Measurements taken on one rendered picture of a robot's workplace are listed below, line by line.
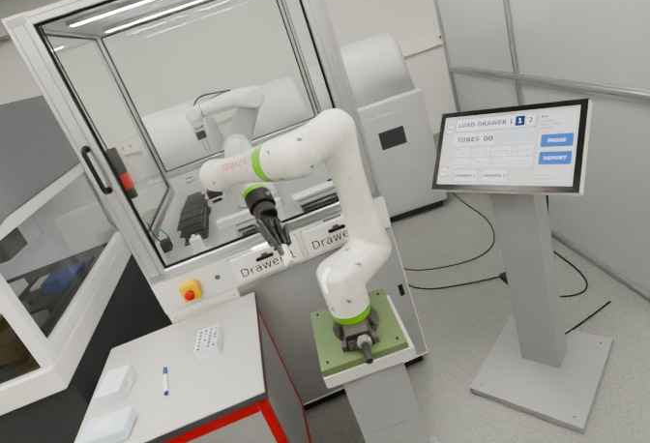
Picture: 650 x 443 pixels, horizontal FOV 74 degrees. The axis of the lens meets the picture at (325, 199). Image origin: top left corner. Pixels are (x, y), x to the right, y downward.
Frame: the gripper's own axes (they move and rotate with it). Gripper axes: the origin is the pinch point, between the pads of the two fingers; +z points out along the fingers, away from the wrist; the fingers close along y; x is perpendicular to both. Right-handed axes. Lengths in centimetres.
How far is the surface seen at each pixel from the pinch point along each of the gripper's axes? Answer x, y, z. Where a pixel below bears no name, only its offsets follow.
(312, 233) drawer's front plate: 14.8, 36.7, -26.9
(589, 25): -111, 114, -42
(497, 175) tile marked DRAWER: -49, 63, 1
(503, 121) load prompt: -64, 64, -12
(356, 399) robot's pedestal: 21, 24, 39
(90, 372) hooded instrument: 101, -24, -23
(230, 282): 49, 16, -28
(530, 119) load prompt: -70, 64, -5
